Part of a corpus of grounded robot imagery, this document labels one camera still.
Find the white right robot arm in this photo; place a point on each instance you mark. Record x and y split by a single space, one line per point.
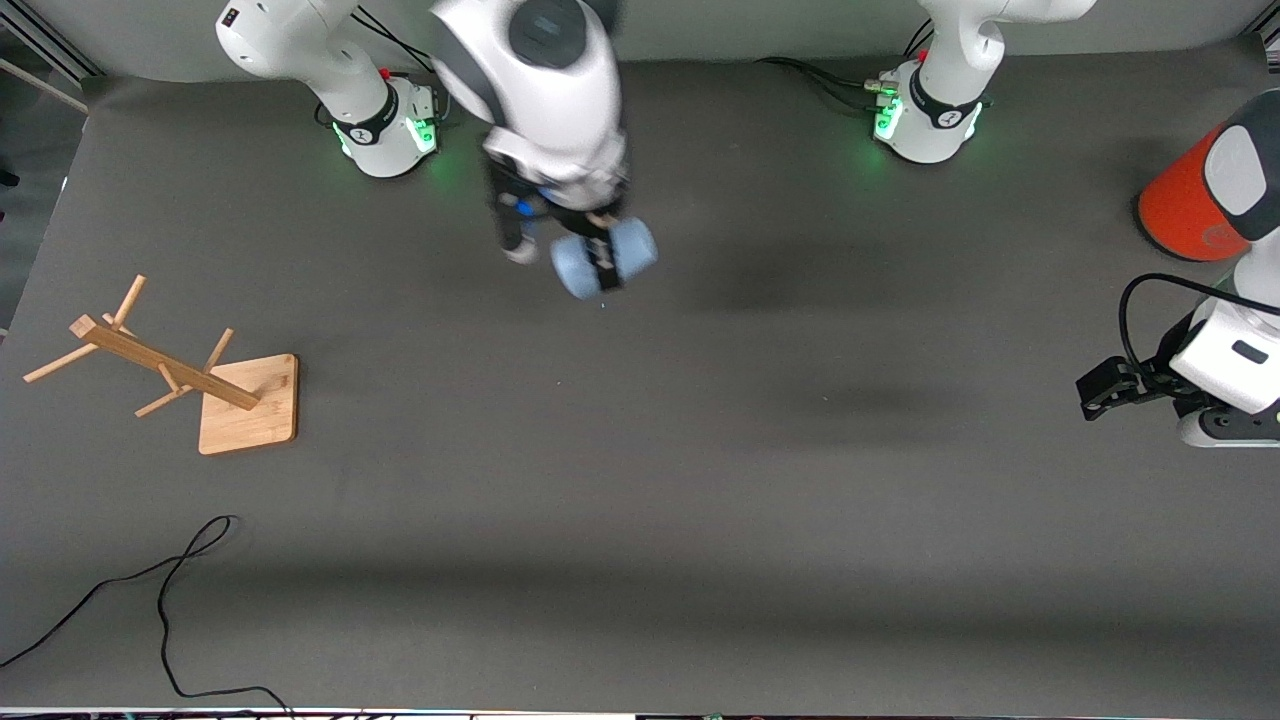
540 90

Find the wooden cup rack stand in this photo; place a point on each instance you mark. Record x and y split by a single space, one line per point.
250 410

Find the light blue plastic cup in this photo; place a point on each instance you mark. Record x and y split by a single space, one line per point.
637 250

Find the orange conical container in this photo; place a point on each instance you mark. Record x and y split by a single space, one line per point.
1180 210

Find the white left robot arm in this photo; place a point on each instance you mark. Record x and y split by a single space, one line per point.
935 130

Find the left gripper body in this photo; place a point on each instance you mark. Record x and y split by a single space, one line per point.
1166 362

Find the aluminium frame rail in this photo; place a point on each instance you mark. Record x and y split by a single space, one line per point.
60 55
1270 45

